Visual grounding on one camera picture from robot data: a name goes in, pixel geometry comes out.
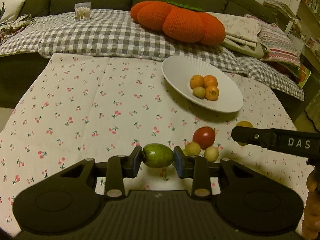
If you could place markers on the pale yellow fruit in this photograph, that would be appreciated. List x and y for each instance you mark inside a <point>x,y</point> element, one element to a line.
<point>211,154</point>

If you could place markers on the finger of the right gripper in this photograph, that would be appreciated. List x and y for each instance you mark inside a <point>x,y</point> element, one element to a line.
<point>253,136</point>

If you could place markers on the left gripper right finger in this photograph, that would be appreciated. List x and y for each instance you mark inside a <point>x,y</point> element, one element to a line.
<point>200,171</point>

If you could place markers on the floral cloth at sofa end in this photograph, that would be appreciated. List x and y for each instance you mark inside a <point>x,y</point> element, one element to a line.
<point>11,29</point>

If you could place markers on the green oval fruit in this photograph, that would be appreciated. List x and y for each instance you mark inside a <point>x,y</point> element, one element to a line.
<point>157,155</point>

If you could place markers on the large orange fruit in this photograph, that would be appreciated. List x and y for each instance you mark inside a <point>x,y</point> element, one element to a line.
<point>210,80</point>

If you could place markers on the white ribbed plate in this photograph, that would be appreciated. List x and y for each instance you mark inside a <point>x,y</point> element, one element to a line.
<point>178,70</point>

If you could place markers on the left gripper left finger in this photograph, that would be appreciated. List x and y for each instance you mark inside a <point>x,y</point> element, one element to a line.
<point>115,170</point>

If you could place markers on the orange fruit front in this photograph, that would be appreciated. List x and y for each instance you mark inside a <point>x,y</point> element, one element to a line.
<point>212,93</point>

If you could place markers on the bookshelf with books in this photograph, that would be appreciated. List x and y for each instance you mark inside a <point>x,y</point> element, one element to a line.
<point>308,13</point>

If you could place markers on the grey checkered blanket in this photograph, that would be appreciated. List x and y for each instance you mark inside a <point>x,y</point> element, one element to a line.
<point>113,33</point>

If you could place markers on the red tomato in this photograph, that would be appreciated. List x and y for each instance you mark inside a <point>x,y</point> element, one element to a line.
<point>204,136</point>

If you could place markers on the white embroidered pillow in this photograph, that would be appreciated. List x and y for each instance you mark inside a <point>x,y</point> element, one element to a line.
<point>10,10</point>

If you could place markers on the small yellow-green fruit on plate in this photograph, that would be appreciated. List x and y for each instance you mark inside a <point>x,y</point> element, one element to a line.
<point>199,92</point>

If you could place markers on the right hand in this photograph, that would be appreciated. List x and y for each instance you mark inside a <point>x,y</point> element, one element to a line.
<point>310,224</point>

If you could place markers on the folded floral sheet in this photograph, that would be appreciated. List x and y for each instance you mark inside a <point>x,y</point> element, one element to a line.
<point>242,35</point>

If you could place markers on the cherry print tablecloth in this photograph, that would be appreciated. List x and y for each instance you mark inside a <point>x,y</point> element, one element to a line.
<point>83,107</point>

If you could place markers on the striped knitted pillow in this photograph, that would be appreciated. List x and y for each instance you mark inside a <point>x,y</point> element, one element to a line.
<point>281,55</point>

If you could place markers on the orange pumpkin cushion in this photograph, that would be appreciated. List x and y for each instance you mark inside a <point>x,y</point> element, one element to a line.
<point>179,22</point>

